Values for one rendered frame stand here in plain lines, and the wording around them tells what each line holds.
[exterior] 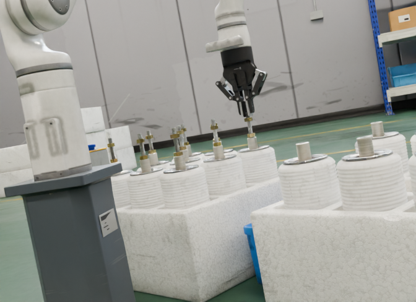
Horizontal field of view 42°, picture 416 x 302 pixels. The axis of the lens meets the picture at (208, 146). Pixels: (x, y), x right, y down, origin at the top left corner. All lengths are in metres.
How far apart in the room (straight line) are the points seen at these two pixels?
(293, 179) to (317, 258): 0.13
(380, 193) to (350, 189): 0.04
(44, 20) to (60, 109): 0.14
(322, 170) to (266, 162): 0.39
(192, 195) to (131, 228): 0.17
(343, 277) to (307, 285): 0.08
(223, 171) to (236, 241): 0.15
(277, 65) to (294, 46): 0.30
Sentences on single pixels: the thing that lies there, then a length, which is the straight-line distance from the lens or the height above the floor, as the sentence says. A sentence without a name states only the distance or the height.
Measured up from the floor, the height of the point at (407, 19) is 0.88.
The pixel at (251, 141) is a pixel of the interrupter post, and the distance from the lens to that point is 1.28.
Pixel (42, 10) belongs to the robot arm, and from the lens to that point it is 0.90.
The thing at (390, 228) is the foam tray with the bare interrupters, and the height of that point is 0.16.
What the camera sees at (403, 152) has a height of 0.22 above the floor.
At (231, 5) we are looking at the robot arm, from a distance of 1.27.
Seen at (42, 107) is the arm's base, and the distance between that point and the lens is 0.90.
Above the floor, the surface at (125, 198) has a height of 0.19.
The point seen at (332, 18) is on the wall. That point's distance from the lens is 6.35.
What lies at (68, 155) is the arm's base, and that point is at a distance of 0.90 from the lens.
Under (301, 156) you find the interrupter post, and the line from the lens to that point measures 0.91.
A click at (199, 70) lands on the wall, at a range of 6.60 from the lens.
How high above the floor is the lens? 0.36
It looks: 4 degrees down
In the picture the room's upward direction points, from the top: 10 degrees counter-clockwise
